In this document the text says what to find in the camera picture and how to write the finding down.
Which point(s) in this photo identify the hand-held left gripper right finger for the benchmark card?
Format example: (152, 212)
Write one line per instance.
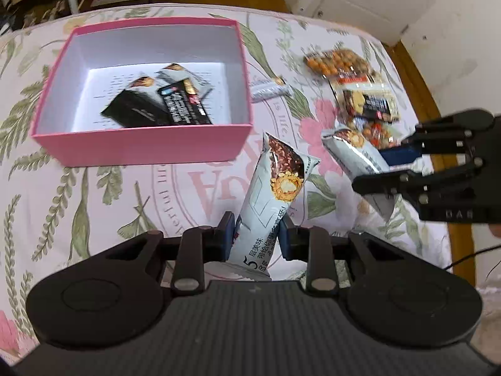
(287, 241)

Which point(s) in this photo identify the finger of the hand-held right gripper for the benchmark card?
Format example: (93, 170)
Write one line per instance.
(399, 154)
(383, 184)

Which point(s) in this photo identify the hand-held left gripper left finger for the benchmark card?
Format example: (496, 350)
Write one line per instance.
(227, 239)

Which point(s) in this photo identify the white snack bar packet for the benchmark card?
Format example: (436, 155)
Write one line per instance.
(268, 88)
(143, 83)
(270, 199)
(352, 152)
(184, 76)

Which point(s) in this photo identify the large black cream cracker bag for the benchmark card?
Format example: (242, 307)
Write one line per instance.
(372, 102)

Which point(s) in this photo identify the clear bag of orange peanuts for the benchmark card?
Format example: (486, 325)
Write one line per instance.
(336, 60)

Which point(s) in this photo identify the pink cardboard box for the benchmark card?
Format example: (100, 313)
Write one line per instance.
(141, 145)

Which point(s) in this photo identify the small black cracker packet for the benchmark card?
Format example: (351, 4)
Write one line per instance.
(184, 105)

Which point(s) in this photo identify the dark brown packet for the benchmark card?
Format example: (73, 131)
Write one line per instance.
(129, 109)

